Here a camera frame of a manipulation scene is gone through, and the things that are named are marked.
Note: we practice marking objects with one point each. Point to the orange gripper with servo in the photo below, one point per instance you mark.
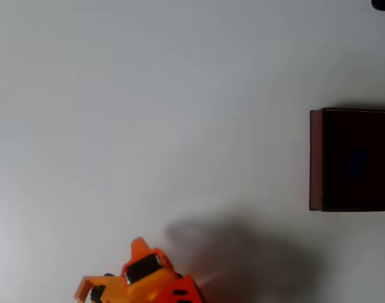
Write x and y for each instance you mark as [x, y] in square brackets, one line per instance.
[144, 268]

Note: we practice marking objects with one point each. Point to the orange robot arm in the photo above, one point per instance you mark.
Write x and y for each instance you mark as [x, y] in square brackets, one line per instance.
[183, 292]

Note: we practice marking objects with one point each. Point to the black object at corner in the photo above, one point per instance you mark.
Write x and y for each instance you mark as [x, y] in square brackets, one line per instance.
[384, 4]

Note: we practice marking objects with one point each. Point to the dark red box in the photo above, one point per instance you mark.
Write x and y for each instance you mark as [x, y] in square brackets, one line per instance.
[337, 132]

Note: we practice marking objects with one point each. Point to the black camera module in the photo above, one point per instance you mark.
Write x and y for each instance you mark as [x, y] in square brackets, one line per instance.
[98, 292]

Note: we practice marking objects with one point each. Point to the blue lego brick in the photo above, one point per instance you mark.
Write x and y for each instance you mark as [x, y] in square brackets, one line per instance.
[357, 162]

